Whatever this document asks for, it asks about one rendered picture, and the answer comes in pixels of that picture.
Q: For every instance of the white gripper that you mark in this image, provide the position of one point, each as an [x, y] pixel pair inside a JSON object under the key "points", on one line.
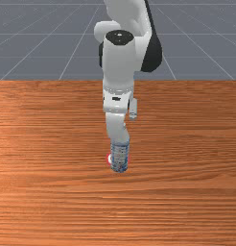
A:
{"points": [[116, 109]]}

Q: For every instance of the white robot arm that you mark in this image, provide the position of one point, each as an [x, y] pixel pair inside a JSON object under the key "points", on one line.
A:
{"points": [[120, 61]]}

